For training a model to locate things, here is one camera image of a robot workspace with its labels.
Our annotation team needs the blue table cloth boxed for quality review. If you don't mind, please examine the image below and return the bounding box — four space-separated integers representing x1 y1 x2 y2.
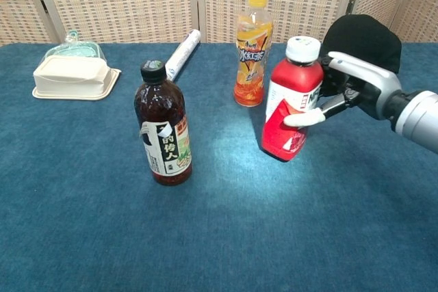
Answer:
0 42 438 292

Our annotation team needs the dark tea bottle black cap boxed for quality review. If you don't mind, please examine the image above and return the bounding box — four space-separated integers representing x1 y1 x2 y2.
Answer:
133 59 193 186

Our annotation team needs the white rolled film tube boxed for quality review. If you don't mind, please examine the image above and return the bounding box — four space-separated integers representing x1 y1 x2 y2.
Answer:
164 29 202 83

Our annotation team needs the beige lidded lunch box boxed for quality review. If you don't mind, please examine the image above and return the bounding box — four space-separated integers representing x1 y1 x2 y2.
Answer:
31 55 123 101

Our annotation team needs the orange iced tea bottle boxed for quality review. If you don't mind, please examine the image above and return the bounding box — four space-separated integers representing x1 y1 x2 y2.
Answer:
233 0 274 107

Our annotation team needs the red juice bottle white cap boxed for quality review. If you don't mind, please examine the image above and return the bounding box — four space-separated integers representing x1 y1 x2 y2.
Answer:
261 36 325 163

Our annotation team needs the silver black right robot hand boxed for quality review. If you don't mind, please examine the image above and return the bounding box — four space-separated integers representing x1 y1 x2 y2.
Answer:
283 51 403 128

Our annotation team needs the black baseball cap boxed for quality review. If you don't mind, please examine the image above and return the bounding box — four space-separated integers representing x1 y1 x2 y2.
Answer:
320 14 402 75

